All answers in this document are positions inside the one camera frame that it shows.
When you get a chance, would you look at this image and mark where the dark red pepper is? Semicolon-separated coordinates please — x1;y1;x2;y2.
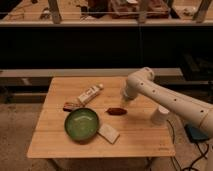
106;108;127;116

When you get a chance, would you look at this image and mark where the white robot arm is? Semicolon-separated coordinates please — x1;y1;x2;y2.
122;67;213;138

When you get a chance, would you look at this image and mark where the green ceramic bowl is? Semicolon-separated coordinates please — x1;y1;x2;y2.
64;108;99;141

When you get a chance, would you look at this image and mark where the white tube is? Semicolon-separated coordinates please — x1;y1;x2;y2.
77;84;104;105

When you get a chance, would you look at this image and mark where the wooden table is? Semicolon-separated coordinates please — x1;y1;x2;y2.
27;77;175;158

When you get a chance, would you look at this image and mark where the small brown snack bar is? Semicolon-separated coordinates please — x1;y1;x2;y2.
63;102;81;112

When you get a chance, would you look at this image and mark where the blue box on floor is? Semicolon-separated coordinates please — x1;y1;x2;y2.
184;124;209;143

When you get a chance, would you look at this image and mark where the black cable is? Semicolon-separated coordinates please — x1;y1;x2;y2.
166;119;211;171

